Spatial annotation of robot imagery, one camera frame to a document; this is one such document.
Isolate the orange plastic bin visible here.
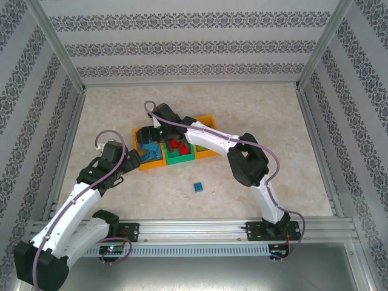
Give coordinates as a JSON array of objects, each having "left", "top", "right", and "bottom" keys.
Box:
[
  {"left": 192, "top": 114, "right": 222, "bottom": 160},
  {"left": 132, "top": 127, "right": 167, "bottom": 172}
]

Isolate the green plastic bin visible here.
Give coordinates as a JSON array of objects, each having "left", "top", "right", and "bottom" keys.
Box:
[{"left": 162, "top": 138, "right": 196, "bottom": 166}]

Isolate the grey sheet metal panel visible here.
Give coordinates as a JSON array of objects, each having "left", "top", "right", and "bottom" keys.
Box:
[{"left": 18, "top": 242, "right": 373, "bottom": 291}]

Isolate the aluminium table edge rail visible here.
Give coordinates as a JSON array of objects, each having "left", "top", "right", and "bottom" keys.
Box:
[
  {"left": 41, "top": 89, "right": 89, "bottom": 221},
  {"left": 84, "top": 80, "right": 299, "bottom": 88},
  {"left": 295, "top": 86, "right": 346, "bottom": 218}
]

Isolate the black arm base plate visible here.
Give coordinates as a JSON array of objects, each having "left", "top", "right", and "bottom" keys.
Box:
[
  {"left": 244, "top": 221, "right": 303, "bottom": 243},
  {"left": 117, "top": 222, "right": 140, "bottom": 243}
]

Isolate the long aluminium mounting rail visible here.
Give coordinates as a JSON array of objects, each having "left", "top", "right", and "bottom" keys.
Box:
[{"left": 28, "top": 218, "right": 361, "bottom": 245}]

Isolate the slotted grey cable duct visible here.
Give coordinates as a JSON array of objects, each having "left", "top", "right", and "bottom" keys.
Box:
[{"left": 41, "top": 244, "right": 270, "bottom": 258}]

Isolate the aluminium frame post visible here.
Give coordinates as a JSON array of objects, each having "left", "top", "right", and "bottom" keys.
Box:
[
  {"left": 24, "top": 0, "right": 88, "bottom": 93},
  {"left": 294, "top": 0, "right": 355, "bottom": 92}
]

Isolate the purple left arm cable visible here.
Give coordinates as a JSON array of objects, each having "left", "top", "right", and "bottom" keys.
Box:
[{"left": 32, "top": 130, "right": 133, "bottom": 291}]

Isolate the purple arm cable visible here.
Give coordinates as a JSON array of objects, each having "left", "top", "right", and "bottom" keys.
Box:
[
  {"left": 143, "top": 101, "right": 306, "bottom": 264},
  {"left": 32, "top": 130, "right": 133, "bottom": 291}
]

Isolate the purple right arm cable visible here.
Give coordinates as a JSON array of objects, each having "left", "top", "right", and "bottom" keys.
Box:
[{"left": 143, "top": 101, "right": 306, "bottom": 264}]

